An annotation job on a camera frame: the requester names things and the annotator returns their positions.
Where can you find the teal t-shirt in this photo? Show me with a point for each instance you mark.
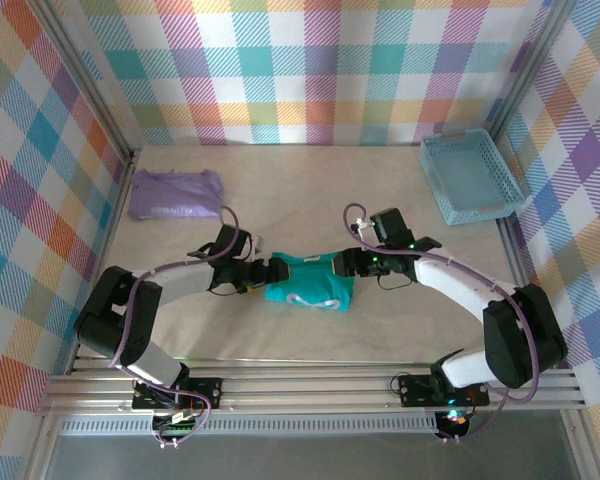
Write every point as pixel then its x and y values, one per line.
pixel 310 285

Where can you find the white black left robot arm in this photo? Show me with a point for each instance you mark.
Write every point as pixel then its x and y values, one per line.
pixel 180 285

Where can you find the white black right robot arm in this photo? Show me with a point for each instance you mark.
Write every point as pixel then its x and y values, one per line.
pixel 450 280

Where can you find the folded purple t-shirt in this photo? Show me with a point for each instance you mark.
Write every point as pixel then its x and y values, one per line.
pixel 170 195

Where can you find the light blue plastic basket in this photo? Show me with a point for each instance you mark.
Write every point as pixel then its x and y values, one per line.
pixel 472 175

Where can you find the circuit board green connector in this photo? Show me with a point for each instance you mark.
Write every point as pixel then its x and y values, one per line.
pixel 177 425

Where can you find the circuit board lit LED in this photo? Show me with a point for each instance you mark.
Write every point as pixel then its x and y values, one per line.
pixel 455 419

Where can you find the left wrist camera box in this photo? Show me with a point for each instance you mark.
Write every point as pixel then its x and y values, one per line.
pixel 258 244

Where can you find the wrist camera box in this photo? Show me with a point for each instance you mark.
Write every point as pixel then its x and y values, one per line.
pixel 361 227
pixel 258 244

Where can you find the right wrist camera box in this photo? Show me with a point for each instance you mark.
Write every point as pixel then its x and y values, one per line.
pixel 361 227

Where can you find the aluminium side rail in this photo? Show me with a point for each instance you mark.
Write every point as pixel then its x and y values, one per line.
pixel 111 225
pixel 510 245

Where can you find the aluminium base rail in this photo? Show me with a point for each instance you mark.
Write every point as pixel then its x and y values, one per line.
pixel 305 390

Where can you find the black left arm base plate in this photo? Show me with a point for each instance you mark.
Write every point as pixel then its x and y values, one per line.
pixel 205 390

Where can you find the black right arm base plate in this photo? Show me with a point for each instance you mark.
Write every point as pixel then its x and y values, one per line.
pixel 415 392

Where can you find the aluminium frame post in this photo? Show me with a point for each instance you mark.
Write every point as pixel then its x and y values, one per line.
pixel 82 75
pixel 535 65

